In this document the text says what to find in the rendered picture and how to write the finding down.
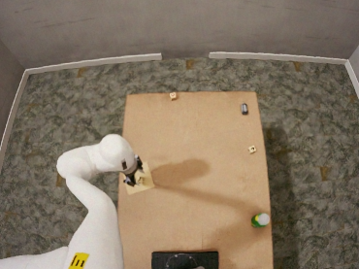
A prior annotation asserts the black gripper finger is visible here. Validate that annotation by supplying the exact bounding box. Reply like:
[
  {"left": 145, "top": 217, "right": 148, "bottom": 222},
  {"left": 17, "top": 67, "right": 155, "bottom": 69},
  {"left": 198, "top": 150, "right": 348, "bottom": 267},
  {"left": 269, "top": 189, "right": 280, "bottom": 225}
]
[
  {"left": 123, "top": 174, "right": 140, "bottom": 187},
  {"left": 134, "top": 154, "right": 145, "bottom": 173}
]

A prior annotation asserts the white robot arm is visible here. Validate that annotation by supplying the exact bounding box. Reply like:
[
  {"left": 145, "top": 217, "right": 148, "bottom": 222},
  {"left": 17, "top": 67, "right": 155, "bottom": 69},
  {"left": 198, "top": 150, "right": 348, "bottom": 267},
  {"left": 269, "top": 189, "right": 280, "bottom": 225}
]
[{"left": 0, "top": 134, "right": 137, "bottom": 269}]

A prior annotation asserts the pale yellow mat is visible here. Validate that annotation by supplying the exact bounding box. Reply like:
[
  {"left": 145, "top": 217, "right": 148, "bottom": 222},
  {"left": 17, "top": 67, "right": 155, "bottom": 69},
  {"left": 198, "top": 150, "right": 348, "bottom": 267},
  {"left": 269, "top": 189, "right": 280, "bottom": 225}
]
[{"left": 126, "top": 162, "right": 154, "bottom": 195}]

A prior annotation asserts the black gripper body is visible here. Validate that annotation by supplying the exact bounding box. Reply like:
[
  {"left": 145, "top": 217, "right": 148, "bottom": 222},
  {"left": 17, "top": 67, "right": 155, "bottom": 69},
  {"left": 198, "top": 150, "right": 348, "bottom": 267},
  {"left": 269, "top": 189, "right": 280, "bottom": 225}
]
[{"left": 124, "top": 163, "right": 139, "bottom": 178}]

